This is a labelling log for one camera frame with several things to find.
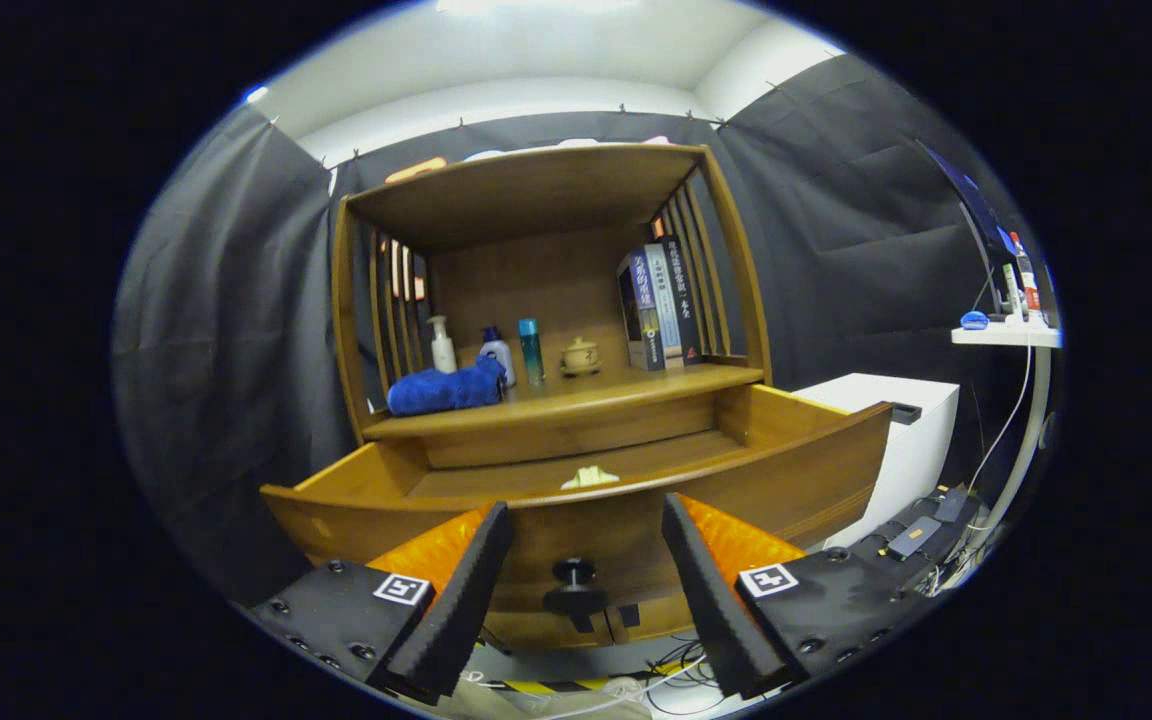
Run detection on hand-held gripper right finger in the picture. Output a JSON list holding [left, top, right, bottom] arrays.
[[661, 492, 942, 699]]

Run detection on blue towel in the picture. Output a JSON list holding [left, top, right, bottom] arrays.
[[386, 355, 509, 417]]

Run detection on white spine book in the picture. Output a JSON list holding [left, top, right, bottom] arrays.
[[641, 244, 685, 369]]

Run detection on clear blue bottle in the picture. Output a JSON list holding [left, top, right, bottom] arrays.
[[518, 318, 546, 387]]

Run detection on white pump bottle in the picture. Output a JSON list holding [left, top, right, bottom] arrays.
[[426, 316, 458, 375]]

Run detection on beige lidded tea cup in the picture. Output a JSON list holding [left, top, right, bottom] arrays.
[[561, 337, 602, 378]]

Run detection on wooden cabinet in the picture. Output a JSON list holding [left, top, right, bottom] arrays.
[[331, 143, 775, 651]]

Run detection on blue spine book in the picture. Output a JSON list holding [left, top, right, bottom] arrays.
[[617, 250, 667, 372]]

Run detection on white lotion bottle blue cap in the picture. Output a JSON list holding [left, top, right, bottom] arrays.
[[479, 327, 517, 389]]

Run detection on black spine book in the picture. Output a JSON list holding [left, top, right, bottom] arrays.
[[658, 236, 704, 365]]

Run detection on black computer monitor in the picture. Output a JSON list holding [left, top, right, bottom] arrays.
[[916, 138, 1022, 321]]

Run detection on wooden countertop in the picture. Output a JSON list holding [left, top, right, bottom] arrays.
[[361, 362, 767, 441]]

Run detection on wooden drawer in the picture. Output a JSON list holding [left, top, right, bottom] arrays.
[[259, 383, 894, 626]]

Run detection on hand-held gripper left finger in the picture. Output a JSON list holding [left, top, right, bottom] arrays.
[[249, 501, 515, 705]]

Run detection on black backdrop cloth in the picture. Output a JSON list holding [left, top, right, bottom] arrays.
[[114, 55, 1047, 611]]

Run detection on black drawer knob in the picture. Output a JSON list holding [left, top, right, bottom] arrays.
[[542, 558, 609, 633]]

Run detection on white box unit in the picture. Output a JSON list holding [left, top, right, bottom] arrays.
[[793, 373, 961, 549]]

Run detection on floor cables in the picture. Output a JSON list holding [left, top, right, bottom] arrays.
[[636, 640, 737, 716]]

